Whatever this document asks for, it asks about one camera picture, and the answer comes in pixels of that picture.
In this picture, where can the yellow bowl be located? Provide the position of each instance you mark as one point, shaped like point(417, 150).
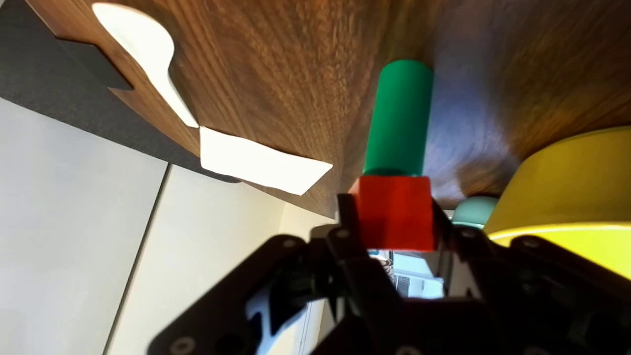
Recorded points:
point(575, 193)

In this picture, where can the green cylinder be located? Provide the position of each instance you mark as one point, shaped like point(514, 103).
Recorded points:
point(399, 122)

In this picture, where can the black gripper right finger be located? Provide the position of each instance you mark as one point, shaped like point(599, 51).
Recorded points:
point(541, 298)

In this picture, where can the orange rectangular block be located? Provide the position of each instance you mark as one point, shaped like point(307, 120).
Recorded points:
point(395, 211)

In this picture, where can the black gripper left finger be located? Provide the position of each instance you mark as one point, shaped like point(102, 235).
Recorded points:
point(257, 300)

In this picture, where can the round wooden table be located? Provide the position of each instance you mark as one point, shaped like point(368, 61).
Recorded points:
point(510, 75)

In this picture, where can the white plastic spoon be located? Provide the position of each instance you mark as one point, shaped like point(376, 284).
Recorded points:
point(151, 46)

